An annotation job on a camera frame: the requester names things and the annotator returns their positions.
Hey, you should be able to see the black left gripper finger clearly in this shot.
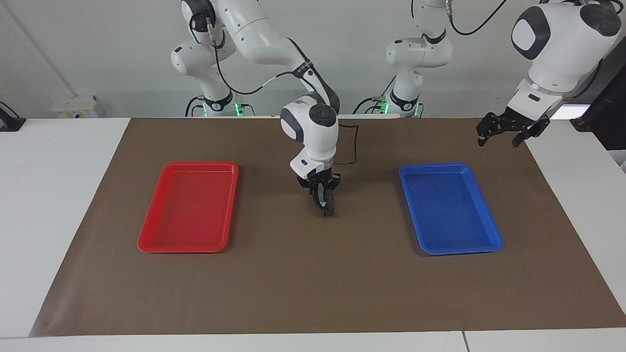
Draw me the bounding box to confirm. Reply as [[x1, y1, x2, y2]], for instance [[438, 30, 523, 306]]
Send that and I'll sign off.
[[512, 128, 536, 148], [477, 113, 500, 147]]

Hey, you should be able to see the blue plastic tray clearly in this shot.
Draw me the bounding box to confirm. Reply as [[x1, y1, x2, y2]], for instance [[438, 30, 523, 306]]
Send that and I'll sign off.
[[399, 163, 504, 256]]

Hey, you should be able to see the black clamp bracket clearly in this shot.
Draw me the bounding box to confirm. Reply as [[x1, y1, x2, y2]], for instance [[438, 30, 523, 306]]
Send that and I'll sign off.
[[0, 101, 26, 132]]

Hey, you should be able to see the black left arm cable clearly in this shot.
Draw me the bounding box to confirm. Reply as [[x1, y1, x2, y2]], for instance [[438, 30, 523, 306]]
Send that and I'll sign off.
[[446, 0, 510, 36]]

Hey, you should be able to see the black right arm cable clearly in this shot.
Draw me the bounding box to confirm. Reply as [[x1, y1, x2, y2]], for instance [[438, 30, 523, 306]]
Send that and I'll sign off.
[[193, 10, 360, 165]]

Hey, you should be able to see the white wall socket box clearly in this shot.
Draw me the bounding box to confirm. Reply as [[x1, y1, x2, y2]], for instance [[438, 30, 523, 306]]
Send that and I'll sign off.
[[51, 95, 104, 119]]

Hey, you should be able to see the curved brake shoe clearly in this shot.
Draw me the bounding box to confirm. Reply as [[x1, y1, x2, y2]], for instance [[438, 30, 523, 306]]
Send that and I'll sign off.
[[315, 193, 337, 219]]

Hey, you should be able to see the brown paper table mat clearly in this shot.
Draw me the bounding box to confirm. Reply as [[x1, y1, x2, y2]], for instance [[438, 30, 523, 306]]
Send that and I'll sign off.
[[28, 117, 626, 338]]

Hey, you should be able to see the black base cable loop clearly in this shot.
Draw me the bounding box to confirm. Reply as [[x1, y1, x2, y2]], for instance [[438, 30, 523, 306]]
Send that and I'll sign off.
[[185, 95, 206, 117]]

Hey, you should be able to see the black base cable bundle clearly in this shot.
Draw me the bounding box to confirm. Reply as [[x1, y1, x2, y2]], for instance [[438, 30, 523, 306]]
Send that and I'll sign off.
[[353, 76, 398, 114]]

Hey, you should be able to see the large black equipment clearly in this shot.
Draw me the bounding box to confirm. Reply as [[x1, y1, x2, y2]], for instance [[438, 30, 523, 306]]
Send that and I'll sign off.
[[570, 51, 626, 152]]

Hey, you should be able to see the red plastic tray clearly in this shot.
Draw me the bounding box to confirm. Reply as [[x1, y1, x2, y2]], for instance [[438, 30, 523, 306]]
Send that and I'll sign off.
[[137, 161, 239, 253]]

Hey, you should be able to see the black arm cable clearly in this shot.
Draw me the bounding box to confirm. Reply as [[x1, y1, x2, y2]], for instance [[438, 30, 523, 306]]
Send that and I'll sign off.
[[446, 0, 510, 36], [193, 10, 360, 165]]

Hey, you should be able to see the white flat panel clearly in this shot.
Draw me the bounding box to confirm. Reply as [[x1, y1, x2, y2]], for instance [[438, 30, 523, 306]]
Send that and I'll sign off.
[[555, 104, 590, 120]]

